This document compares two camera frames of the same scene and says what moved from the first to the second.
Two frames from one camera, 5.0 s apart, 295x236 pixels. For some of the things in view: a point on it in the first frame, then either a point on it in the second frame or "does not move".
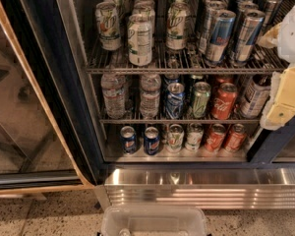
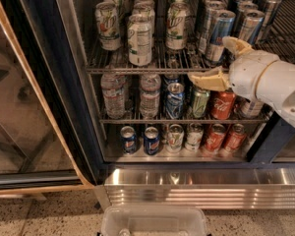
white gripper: x=294 y=36 → x=248 y=74
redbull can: x=220 y=35 does not move
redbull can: x=251 y=24 does not move
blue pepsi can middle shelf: x=175 y=100 does not move
